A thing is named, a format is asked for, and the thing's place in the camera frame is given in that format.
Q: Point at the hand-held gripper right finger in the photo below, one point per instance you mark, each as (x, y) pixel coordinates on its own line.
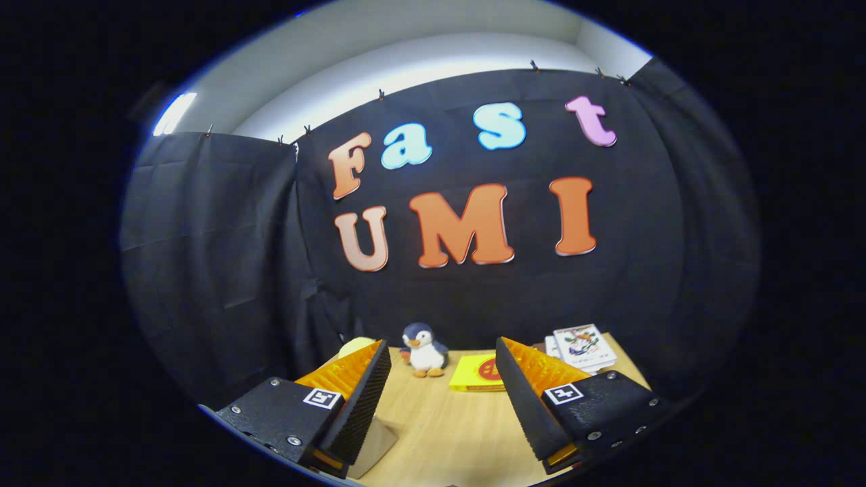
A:
(528, 412)

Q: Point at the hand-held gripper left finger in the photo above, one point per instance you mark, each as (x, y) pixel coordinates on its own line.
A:
(362, 412)

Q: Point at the beige fabric storage box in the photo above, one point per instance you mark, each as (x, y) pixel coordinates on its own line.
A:
(375, 443)

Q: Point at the yellow book with red circle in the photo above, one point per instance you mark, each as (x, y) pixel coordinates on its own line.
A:
(473, 375)

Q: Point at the yellow bun toy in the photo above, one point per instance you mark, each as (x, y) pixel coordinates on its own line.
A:
(353, 346)

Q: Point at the penguin plush toy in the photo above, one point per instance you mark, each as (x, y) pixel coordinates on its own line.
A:
(425, 352)

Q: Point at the stack of white booklets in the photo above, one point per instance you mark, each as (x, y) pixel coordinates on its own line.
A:
(585, 345)

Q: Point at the row of black cloth clips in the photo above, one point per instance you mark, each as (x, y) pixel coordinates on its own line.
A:
(534, 65)

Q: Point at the ceiling tube light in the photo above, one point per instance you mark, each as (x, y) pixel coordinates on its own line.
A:
(174, 113)

